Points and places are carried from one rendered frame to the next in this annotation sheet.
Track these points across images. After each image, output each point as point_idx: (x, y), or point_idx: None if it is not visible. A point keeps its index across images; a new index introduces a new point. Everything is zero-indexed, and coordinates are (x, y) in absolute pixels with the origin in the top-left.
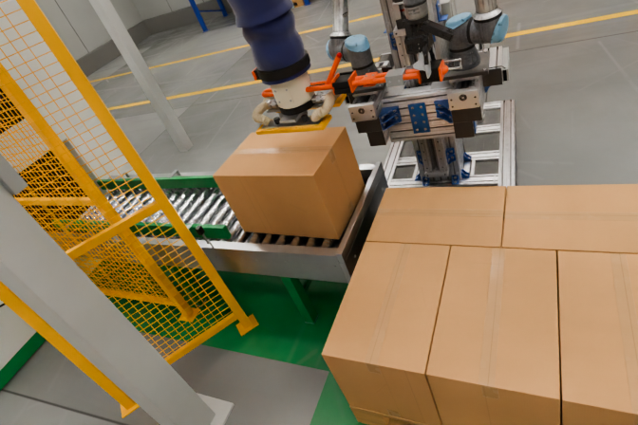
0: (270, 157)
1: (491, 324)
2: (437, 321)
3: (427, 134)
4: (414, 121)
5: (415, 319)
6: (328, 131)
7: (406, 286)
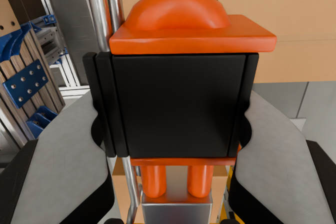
0: None
1: None
2: None
3: (41, 61)
4: (36, 86)
5: (318, 8)
6: (125, 190)
7: (274, 27)
